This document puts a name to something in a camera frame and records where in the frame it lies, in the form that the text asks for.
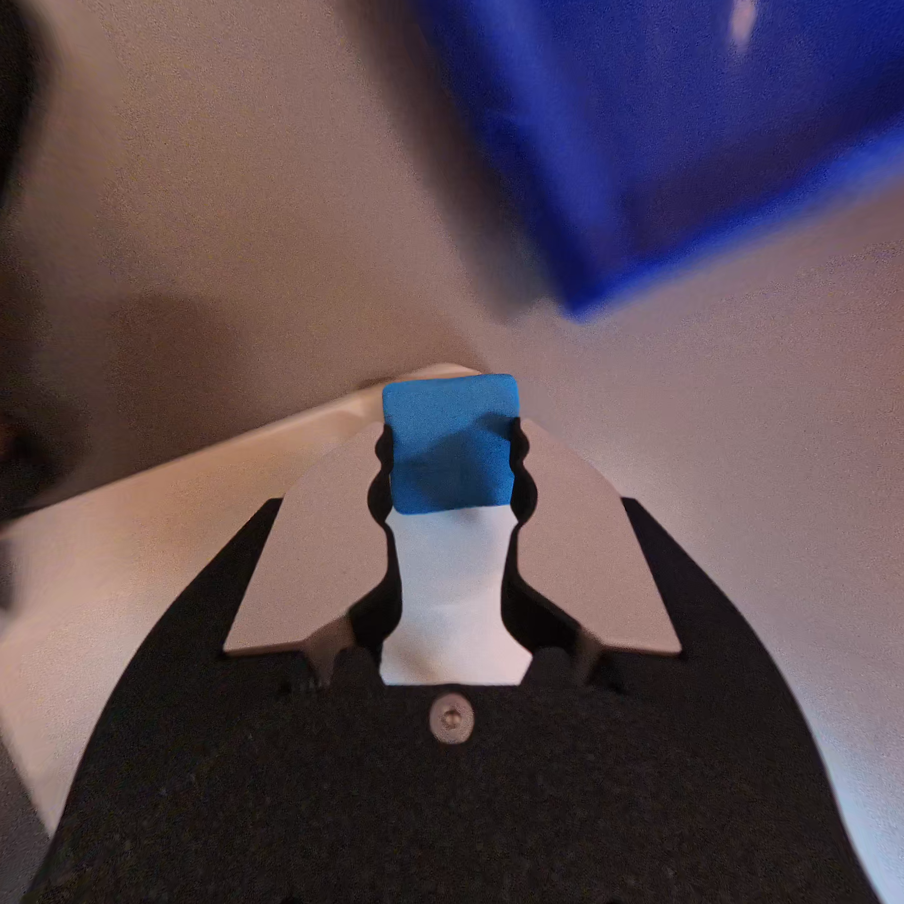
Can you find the blue whiteboard eraser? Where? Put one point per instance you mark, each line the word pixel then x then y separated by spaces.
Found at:
pixel 449 445

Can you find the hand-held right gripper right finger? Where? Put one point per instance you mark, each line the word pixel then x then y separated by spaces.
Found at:
pixel 601 565

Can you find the white whiteboard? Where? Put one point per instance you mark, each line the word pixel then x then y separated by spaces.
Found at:
pixel 113 593

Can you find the blue plastic bin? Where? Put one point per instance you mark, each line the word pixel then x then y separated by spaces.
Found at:
pixel 678 127

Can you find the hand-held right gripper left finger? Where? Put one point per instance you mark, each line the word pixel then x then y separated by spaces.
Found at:
pixel 304 565

